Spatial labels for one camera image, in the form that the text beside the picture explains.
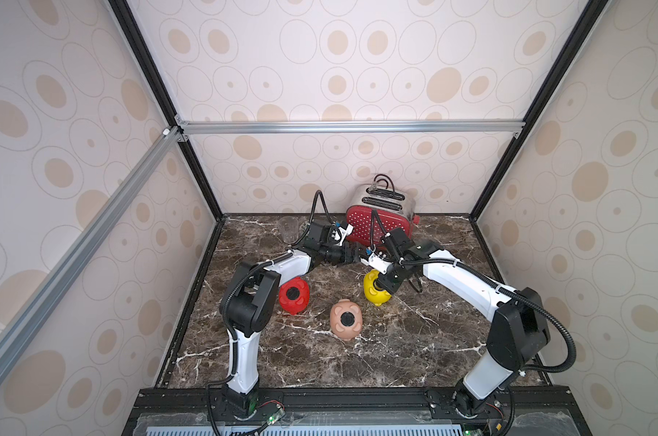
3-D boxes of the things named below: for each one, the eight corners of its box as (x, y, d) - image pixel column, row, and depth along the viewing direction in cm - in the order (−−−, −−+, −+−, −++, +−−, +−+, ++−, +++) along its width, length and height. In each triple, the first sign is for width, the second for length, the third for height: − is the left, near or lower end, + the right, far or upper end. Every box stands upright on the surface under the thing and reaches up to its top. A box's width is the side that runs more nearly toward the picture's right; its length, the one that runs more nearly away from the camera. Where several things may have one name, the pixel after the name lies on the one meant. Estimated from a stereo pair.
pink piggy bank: (330, 342, 87) (330, 329, 79) (330, 313, 93) (330, 299, 85) (360, 342, 87) (363, 329, 79) (358, 313, 93) (361, 299, 85)
